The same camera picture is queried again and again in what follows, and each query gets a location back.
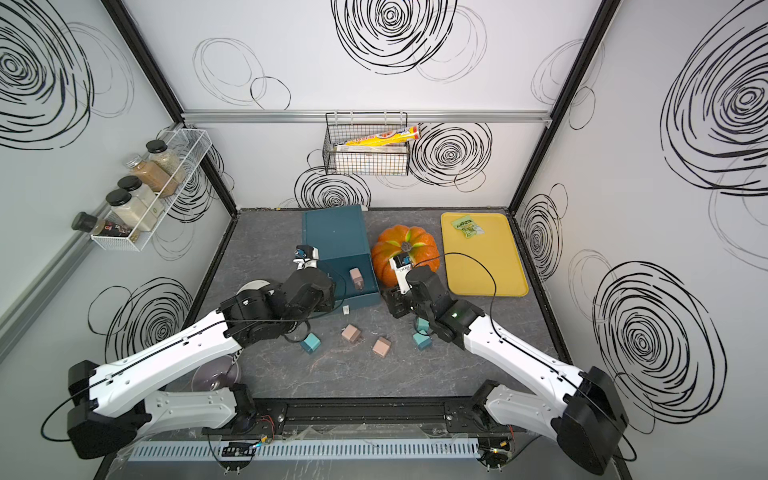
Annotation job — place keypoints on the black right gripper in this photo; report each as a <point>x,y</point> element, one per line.
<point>394,300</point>

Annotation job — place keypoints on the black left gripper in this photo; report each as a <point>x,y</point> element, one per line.
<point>329,298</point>

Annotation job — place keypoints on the pink plug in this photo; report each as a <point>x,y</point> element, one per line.
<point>357,279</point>
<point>382,347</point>
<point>351,333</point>

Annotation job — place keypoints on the teal plug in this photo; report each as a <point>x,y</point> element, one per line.
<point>310,343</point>
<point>422,326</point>
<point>422,341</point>

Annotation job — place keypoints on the teal drawer cabinet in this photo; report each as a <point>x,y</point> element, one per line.
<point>340,236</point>

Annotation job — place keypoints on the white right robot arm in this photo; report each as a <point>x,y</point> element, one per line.
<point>580,410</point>

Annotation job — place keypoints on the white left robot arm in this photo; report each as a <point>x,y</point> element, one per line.
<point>119,402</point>

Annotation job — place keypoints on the white bowl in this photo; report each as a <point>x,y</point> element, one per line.
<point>254,286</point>

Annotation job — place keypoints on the orange pumpkin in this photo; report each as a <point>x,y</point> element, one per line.
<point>415,241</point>

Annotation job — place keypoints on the yellow tray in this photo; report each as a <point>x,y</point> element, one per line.
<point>484,265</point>

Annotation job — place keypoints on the green snack packet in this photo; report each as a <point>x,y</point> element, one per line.
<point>467,226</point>

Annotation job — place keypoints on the purple plastic cup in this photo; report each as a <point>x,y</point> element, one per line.
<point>216,374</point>

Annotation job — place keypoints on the yellow snack tube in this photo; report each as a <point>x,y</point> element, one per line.
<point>386,138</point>

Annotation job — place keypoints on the spice jar beige contents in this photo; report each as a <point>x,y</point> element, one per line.
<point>143,192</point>

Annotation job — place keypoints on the clear acrylic spice shelf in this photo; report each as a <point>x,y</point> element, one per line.
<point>162,198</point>

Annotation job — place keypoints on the spice jar tan contents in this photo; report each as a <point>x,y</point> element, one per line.
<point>167,159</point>

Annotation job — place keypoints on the spice jar brown contents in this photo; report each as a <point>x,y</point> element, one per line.
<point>151,174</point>

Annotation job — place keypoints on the spice jar white contents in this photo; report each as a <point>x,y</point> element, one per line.
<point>131,210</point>

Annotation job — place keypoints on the small dark spice bottle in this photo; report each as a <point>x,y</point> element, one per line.
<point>100,227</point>

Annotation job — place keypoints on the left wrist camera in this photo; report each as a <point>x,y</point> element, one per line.
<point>306,256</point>

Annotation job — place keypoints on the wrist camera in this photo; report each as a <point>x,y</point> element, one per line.
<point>306,256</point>
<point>401,264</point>

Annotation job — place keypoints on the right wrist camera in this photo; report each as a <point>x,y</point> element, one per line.
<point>401,264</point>

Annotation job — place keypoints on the black linear rail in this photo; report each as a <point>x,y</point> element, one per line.
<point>455,414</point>

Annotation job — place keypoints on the white slotted cable duct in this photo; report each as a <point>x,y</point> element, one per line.
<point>348,449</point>

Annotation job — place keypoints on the black wire wall basket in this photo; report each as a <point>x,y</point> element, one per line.
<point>341,126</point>

